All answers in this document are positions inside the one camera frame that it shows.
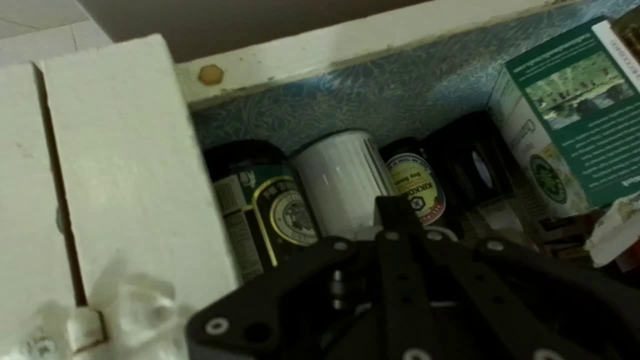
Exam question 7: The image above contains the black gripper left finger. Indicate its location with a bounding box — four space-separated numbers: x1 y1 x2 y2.
185 194 412 360

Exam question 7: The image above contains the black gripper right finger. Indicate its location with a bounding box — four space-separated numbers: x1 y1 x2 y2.
398 194 640 360

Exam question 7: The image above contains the cream cabinet with shelves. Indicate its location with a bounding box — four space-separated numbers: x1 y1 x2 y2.
36 0 640 360

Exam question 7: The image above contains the white ribbed plastic jar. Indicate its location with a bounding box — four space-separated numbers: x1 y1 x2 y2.
288 128 397 242

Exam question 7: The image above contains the brown jar cream label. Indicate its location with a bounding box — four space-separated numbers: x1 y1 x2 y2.
379 137 448 228

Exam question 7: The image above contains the green white carton box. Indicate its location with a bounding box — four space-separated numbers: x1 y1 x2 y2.
489 16 640 219

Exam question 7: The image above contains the white painted door hinge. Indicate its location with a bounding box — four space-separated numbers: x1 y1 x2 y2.
18 253 188 360

